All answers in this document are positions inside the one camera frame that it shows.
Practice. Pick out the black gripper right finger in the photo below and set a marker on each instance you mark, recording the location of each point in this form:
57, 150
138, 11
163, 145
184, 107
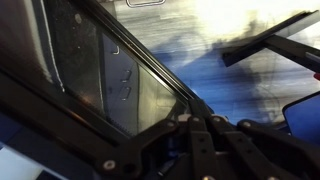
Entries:
260, 150

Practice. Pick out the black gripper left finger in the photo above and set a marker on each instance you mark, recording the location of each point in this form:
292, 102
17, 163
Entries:
140, 146

